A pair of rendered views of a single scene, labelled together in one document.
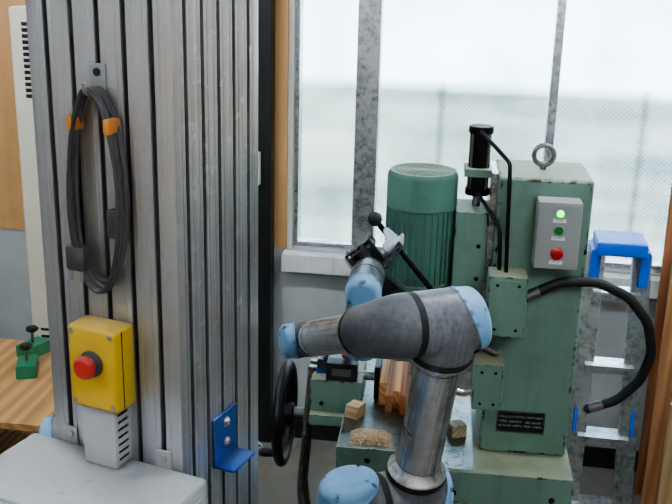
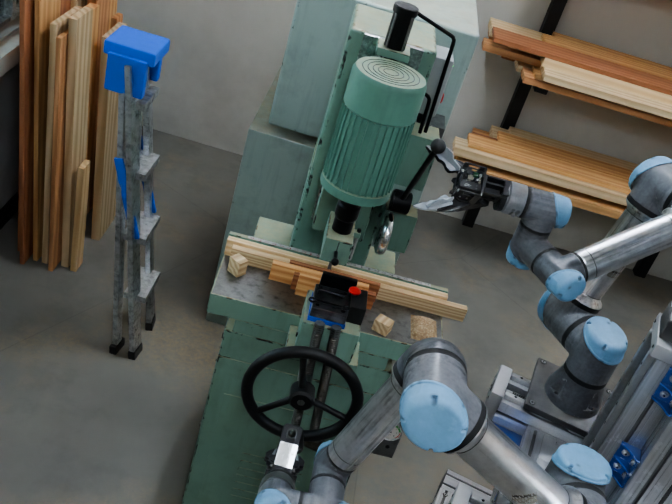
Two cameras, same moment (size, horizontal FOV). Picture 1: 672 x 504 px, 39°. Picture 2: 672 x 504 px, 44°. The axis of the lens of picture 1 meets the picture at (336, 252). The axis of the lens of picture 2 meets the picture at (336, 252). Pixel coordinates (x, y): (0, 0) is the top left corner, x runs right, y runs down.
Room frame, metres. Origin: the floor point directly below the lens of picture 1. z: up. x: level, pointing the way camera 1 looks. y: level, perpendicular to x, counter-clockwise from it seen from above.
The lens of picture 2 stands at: (2.64, 1.56, 2.15)
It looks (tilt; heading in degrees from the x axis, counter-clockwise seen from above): 32 degrees down; 259
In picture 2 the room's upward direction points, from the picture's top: 18 degrees clockwise
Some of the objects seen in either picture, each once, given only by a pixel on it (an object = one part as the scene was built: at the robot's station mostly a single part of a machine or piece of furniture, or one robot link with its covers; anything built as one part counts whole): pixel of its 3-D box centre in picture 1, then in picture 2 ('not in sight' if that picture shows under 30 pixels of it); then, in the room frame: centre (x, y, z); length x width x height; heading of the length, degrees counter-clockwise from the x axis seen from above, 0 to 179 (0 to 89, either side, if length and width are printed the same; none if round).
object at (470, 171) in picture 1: (481, 160); (396, 39); (2.28, -0.35, 1.53); 0.08 x 0.08 x 0.17; 84
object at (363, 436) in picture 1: (370, 434); (424, 326); (2.03, -0.09, 0.91); 0.10 x 0.07 x 0.02; 84
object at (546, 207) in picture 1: (556, 233); (433, 80); (2.12, -0.51, 1.40); 0.10 x 0.06 x 0.16; 84
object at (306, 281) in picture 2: (384, 380); (328, 290); (2.29, -0.14, 0.93); 0.16 x 0.02 x 0.06; 174
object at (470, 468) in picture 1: (454, 443); (315, 298); (2.28, -0.33, 0.76); 0.57 x 0.45 x 0.09; 84
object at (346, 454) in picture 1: (370, 403); (327, 319); (2.28, -0.10, 0.87); 0.61 x 0.30 x 0.06; 174
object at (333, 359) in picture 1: (338, 361); (338, 304); (2.28, -0.01, 0.99); 0.13 x 0.11 x 0.06; 174
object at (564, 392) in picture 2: not in sight; (579, 383); (1.60, -0.03, 0.87); 0.15 x 0.15 x 0.10
